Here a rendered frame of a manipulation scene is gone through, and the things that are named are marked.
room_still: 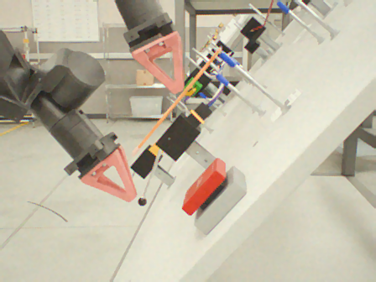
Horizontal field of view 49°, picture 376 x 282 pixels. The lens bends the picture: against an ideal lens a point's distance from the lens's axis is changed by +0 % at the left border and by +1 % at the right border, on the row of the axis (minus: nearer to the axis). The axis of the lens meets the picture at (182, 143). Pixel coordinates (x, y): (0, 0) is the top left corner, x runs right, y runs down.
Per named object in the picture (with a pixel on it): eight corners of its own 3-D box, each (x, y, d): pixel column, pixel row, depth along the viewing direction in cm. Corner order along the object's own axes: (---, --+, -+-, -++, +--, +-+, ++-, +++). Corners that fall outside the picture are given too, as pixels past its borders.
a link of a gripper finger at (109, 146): (153, 180, 64) (113, 134, 64) (146, 192, 57) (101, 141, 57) (120, 206, 65) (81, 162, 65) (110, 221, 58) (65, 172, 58)
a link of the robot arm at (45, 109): (42, 94, 64) (15, 107, 60) (63, 68, 60) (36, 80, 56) (71, 127, 65) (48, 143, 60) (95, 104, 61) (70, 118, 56)
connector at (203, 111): (189, 133, 62) (180, 123, 61) (211, 110, 61) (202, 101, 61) (189, 134, 59) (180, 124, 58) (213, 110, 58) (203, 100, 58)
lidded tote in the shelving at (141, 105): (129, 116, 761) (129, 98, 754) (132, 112, 802) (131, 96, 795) (162, 115, 762) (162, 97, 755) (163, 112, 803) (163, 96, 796)
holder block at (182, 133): (178, 156, 63) (158, 139, 63) (201, 128, 62) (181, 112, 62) (175, 162, 59) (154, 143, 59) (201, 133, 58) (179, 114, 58)
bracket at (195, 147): (209, 169, 63) (185, 148, 63) (220, 158, 63) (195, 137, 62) (209, 176, 59) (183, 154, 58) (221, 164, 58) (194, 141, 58)
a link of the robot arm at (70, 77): (-6, 63, 60) (-23, 106, 55) (28, 9, 53) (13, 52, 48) (70, 100, 66) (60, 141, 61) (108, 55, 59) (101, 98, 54)
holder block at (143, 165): (149, 206, 101) (118, 180, 101) (181, 170, 98) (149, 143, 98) (146, 213, 97) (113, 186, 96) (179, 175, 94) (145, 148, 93)
